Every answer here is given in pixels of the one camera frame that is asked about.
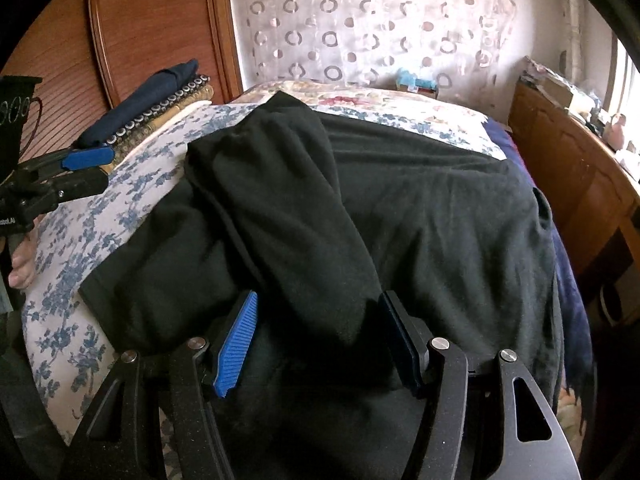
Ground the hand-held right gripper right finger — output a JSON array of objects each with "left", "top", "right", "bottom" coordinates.
[{"left": 379, "top": 291, "right": 581, "bottom": 480}]

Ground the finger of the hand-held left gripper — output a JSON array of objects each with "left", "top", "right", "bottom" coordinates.
[
  {"left": 55, "top": 167, "right": 110, "bottom": 203},
  {"left": 20, "top": 144, "right": 115, "bottom": 173}
]

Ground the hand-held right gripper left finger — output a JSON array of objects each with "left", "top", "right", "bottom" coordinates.
[{"left": 60, "top": 290, "right": 259, "bottom": 480}]

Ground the black printed t-shirt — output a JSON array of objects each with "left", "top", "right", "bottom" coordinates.
[{"left": 79, "top": 91, "right": 568, "bottom": 480}]

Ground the person's left hand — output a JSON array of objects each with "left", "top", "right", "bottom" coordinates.
[{"left": 8, "top": 238, "right": 37, "bottom": 291}]

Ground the blue floral bedsheet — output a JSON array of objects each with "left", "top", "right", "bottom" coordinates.
[{"left": 22, "top": 85, "right": 281, "bottom": 447}]

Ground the folded dark patterned cloth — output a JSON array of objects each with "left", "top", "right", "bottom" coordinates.
[{"left": 102, "top": 74, "right": 216, "bottom": 167}]

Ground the folded navy cloth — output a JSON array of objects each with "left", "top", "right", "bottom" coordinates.
[{"left": 80, "top": 58, "right": 201, "bottom": 150}]

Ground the wooden headboard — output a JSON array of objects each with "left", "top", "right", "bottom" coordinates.
[{"left": 0, "top": 0, "right": 246, "bottom": 171}]

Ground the dark blue blanket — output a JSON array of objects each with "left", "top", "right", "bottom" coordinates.
[{"left": 484, "top": 119, "right": 598, "bottom": 403}]

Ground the colourful floral quilt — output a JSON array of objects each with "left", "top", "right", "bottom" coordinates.
[{"left": 240, "top": 80, "right": 507, "bottom": 162}]

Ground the wooden cabinet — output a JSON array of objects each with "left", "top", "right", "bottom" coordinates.
[{"left": 507, "top": 80, "right": 640, "bottom": 321}]

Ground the blue box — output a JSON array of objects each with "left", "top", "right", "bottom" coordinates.
[{"left": 397, "top": 71, "right": 442, "bottom": 99}]

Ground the cardboard box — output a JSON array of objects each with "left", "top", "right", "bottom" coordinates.
[{"left": 536, "top": 76, "right": 577, "bottom": 109}]

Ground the pink toy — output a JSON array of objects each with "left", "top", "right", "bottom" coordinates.
[{"left": 602, "top": 113, "right": 629, "bottom": 149}]

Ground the circle patterned curtain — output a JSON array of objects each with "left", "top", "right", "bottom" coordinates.
[{"left": 227, "top": 0, "right": 568, "bottom": 111}]

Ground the window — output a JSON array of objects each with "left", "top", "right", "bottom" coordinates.
[{"left": 600, "top": 30, "right": 640, "bottom": 161}]

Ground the window side curtain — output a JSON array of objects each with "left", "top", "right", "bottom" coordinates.
[{"left": 552, "top": 0, "right": 588, "bottom": 88}]

